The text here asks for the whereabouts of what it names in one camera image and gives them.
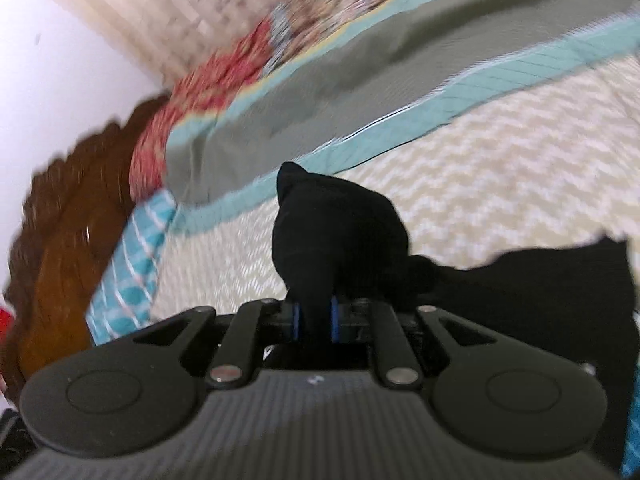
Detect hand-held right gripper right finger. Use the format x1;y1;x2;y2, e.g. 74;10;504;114
327;296;506;390

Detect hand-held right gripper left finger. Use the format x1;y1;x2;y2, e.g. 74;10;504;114
132;299;305;390

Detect black pants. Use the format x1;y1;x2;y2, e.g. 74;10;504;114
270;160;640;476

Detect blue checkered bedsheet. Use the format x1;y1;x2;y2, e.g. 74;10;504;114
84;189;177;347

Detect grey blanket with teal border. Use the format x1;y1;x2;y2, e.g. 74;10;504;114
164;0;640;237

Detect brown wooden headboard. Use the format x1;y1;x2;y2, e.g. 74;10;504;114
0;91;174;403

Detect red floral quilt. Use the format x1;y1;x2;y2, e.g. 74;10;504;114
128;0;640;202

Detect patterned curtain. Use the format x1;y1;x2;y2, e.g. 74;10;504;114
24;0;353;88

